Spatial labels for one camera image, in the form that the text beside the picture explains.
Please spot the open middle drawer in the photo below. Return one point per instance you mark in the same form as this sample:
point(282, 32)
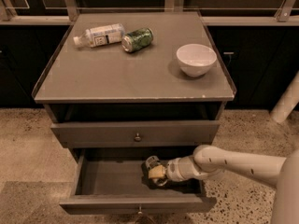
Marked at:
point(115, 181)

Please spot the white cylindrical post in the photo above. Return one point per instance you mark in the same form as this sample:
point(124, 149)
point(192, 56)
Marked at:
point(287, 102)

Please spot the metal middle drawer handle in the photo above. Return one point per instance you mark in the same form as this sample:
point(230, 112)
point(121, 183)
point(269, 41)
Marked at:
point(142, 218)

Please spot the grey drawer cabinet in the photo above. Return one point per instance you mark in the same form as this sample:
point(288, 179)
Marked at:
point(109, 84)

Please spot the closed top drawer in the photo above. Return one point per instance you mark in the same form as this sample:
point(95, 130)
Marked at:
point(122, 134)

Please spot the white green 7up can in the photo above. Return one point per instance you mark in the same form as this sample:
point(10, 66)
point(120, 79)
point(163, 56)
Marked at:
point(151, 162)

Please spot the clear plastic water bottle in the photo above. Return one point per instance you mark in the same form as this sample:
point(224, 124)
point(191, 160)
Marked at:
point(100, 36)

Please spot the round top drawer knob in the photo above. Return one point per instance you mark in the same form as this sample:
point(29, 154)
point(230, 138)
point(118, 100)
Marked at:
point(138, 137)

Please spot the dark green soda can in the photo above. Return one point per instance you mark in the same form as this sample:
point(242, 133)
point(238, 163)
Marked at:
point(137, 40)

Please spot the white ceramic bowl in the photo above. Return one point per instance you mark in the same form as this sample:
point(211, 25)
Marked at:
point(196, 59)

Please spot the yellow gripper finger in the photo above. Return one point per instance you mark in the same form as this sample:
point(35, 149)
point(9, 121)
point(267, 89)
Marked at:
point(157, 172)

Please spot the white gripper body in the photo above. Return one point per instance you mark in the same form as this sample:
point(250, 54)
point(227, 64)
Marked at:
point(172, 169)

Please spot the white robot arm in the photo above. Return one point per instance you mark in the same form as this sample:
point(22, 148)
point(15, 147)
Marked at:
point(207, 162)

